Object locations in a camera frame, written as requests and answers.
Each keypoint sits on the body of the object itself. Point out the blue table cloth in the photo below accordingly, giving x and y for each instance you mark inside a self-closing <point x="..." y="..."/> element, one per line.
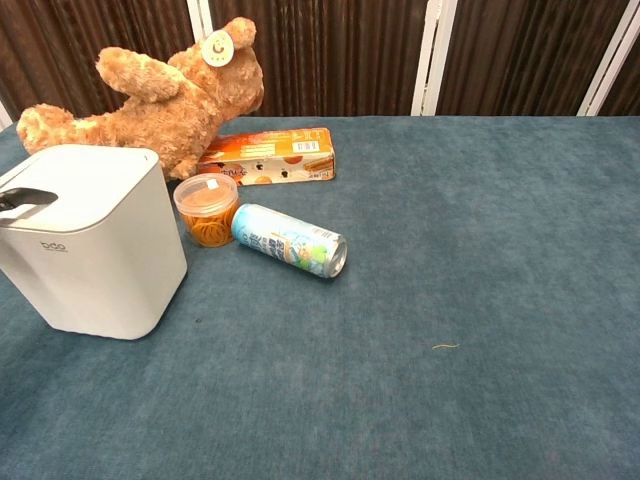
<point x="400" y="325"/>

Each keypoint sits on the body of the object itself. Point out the clear jar of rubber bands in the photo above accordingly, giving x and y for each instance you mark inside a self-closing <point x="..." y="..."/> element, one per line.
<point x="206" y="212"/>

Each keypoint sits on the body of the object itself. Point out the small yellow rubber band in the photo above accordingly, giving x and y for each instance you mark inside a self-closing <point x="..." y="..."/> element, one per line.
<point x="445" y="346"/>

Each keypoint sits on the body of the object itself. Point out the orange snack box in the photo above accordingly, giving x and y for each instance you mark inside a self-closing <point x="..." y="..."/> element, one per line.
<point x="280" y="155"/>

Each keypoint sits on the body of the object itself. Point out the dark brown slatted screen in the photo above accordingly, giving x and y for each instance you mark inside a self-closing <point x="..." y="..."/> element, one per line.
<point x="340" y="55"/>

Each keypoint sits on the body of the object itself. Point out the brown plush teddy bear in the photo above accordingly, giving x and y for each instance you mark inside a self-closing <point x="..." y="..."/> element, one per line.
<point x="165" y="110"/>

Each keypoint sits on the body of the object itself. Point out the white screen frame post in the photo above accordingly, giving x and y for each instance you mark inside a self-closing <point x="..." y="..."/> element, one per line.
<point x="202" y="17"/>
<point x="609" y="60"/>
<point x="432" y="57"/>

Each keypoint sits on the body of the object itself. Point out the white plastic bin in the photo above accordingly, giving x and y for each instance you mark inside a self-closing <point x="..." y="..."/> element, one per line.
<point x="100" y="250"/>

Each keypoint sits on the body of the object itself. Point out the light blue drink can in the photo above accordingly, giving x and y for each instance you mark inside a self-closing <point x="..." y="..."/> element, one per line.
<point x="285" y="239"/>

